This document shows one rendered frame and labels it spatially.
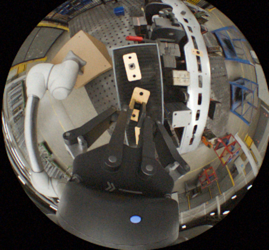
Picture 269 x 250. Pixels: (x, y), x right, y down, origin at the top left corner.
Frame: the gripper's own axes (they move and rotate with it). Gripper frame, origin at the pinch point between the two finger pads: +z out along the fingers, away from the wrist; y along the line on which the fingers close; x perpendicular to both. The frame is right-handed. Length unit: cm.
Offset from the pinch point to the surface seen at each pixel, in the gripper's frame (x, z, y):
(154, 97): 2.5, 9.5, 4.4
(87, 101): -60, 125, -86
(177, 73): 13.7, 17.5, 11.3
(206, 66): 30, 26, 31
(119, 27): 50, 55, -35
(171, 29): 26.5, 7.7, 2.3
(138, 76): 6.8, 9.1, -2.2
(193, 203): -481, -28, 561
